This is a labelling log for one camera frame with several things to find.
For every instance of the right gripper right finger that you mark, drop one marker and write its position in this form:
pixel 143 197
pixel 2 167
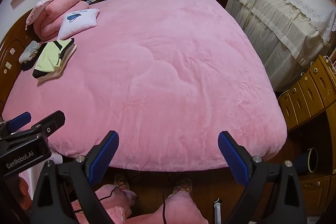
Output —
pixel 285 204

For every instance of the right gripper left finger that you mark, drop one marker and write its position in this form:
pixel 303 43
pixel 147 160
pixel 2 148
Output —
pixel 51 203

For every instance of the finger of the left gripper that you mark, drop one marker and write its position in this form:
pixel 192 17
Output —
pixel 49 125
pixel 18 122

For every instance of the light green hooded jacket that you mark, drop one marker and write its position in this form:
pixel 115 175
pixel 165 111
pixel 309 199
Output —
pixel 52 57

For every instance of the person's left hand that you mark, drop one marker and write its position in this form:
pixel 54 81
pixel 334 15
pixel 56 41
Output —
pixel 25 200

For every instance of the person's left pink-clad leg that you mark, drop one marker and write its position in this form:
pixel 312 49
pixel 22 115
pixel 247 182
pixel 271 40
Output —
pixel 118 206

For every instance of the person's pink-clad leg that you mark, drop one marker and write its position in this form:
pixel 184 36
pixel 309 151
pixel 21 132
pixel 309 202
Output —
pixel 118 206
pixel 179 208

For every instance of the left floral slipper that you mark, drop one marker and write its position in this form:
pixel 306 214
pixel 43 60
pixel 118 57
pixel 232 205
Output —
pixel 120 182

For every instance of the floral slipper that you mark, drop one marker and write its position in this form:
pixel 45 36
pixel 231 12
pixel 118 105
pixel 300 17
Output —
pixel 120 182
pixel 184 184

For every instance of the grey folded garment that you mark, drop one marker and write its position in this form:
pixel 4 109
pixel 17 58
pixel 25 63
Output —
pixel 29 52

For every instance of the wooden bed headboard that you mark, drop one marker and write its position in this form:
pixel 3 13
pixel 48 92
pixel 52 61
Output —
pixel 12 46

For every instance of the right floral slipper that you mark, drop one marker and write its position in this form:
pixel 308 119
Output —
pixel 184 184

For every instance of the wooden drawer cabinet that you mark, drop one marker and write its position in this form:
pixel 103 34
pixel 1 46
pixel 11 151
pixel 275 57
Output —
pixel 309 111

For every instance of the person's right pink-clad leg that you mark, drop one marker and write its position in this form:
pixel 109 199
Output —
pixel 179 208

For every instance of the white pillow with blue print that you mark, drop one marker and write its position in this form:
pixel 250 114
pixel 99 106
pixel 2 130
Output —
pixel 78 21

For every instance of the folded pink quilt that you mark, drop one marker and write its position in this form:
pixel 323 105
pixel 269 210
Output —
pixel 47 16

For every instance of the pink plush bed cover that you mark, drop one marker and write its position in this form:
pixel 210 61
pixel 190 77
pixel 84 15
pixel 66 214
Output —
pixel 168 76

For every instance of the cream lace covered furniture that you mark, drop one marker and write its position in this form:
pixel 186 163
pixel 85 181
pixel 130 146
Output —
pixel 286 34

